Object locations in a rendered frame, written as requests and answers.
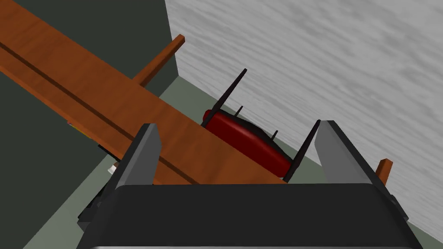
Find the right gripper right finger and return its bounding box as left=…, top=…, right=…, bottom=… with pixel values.
left=314, top=120, right=389, bottom=189

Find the red chair with black legs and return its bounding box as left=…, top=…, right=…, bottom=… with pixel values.
left=200, top=68, right=321, bottom=183

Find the brown wooden table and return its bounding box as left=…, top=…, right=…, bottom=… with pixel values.
left=0, top=0, right=393, bottom=187

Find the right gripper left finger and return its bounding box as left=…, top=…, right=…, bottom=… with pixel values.
left=110, top=123, right=163, bottom=195

